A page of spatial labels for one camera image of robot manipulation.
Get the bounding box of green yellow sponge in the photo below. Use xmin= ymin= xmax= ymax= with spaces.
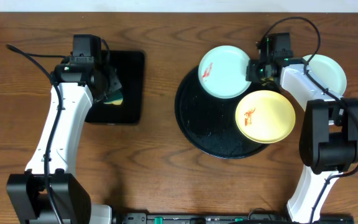
xmin=103 ymin=92 xmax=123 ymax=105

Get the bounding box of mint green plate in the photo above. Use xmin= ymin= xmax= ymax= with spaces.
xmin=306 ymin=54 xmax=347 ymax=95
xmin=198 ymin=45 xmax=251 ymax=99

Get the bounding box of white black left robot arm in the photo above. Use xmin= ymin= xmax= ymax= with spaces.
xmin=6 ymin=57 xmax=121 ymax=223

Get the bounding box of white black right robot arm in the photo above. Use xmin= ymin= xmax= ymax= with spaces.
xmin=246 ymin=58 xmax=358 ymax=223

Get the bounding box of black rectangular water tray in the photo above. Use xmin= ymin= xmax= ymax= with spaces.
xmin=85 ymin=50 xmax=145 ymax=124

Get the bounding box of black round serving tray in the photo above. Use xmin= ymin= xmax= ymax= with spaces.
xmin=175 ymin=67 xmax=269 ymax=159

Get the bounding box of yellow plate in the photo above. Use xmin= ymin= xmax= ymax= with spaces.
xmin=235 ymin=90 xmax=296 ymax=144

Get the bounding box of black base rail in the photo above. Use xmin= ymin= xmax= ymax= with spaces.
xmin=116 ymin=212 xmax=356 ymax=224

